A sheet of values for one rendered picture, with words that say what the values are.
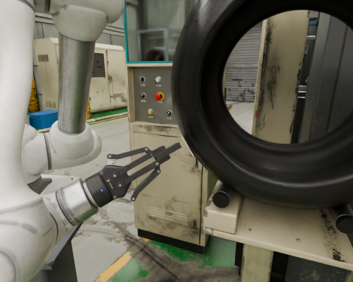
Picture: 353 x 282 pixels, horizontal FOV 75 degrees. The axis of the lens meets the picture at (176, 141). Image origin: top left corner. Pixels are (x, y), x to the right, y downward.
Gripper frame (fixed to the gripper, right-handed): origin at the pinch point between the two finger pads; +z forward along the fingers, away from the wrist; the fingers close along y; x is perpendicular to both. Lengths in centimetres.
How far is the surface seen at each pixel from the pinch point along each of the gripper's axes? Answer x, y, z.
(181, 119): 1.8, -5.4, 6.8
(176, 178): -87, 27, 16
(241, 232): -0.1, 29.3, 7.5
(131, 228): -137, 54, -26
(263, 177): 10.2, 15.2, 15.0
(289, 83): -8, 1, 51
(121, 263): -105, 61, -40
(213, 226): -2.5, 24.4, 2.0
